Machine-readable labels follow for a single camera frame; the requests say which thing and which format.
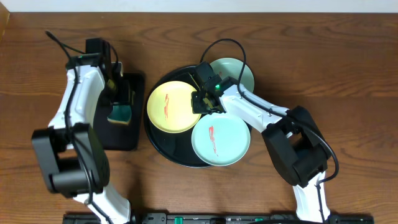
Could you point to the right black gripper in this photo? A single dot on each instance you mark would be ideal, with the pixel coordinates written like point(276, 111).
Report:
point(196, 107)

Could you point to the green yellow scrub sponge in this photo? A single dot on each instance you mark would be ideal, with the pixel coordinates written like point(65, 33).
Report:
point(120, 114)

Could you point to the black round tray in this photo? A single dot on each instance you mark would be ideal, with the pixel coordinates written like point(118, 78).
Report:
point(175, 147)

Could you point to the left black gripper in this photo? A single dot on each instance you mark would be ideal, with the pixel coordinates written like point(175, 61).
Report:
point(125, 90)

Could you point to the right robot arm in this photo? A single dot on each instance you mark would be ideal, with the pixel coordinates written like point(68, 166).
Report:
point(297, 149)

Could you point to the light blue plate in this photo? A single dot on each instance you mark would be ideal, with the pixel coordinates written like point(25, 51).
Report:
point(221, 139)
point(231, 67)

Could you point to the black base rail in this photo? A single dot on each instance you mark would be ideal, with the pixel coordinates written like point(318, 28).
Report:
point(162, 218)

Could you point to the yellow plate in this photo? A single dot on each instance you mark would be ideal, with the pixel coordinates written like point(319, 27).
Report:
point(169, 107)

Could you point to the black rectangular tray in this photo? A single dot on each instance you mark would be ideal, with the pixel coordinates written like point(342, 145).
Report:
point(116, 136)

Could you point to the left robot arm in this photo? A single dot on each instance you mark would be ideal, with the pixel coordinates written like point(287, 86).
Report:
point(70, 155)

